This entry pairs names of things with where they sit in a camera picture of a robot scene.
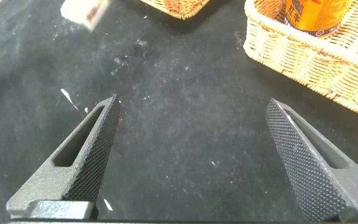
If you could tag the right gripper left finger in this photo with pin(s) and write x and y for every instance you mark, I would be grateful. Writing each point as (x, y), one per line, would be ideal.
(73, 177)

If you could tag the black table cloth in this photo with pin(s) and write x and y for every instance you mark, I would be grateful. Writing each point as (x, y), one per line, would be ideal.
(191, 124)

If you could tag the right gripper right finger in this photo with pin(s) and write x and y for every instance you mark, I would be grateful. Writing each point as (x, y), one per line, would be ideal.
(315, 174)

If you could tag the playing card box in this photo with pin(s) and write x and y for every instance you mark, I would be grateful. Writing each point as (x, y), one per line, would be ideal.
(82, 12)

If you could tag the gold drink can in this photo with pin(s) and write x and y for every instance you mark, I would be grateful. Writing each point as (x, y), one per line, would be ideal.
(315, 15)

